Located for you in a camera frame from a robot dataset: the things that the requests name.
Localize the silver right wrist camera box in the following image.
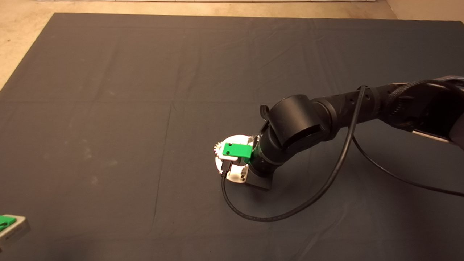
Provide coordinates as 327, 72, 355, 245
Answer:
219, 145, 240, 161

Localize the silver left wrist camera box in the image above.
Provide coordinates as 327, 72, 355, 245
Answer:
0, 215, 31, 249

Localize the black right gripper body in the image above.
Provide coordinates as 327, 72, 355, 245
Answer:
244, 167, 273, 191

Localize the braided black right arm cable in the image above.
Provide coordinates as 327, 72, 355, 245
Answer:
390, 79, 464, 97

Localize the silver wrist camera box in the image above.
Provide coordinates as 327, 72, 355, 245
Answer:
0, 215, 31, 249
219, 145, 240, 161

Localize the green right camera mount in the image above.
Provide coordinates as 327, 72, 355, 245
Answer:
222, 142, 260, 164

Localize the dark grey table cloth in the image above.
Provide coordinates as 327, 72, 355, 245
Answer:
0, 13, 464, 261

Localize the round metal carrier plate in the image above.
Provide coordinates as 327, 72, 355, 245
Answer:
215, 134, 255, 184

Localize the thin black right camera cable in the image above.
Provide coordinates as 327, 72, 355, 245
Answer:
221, 85, 464, 222

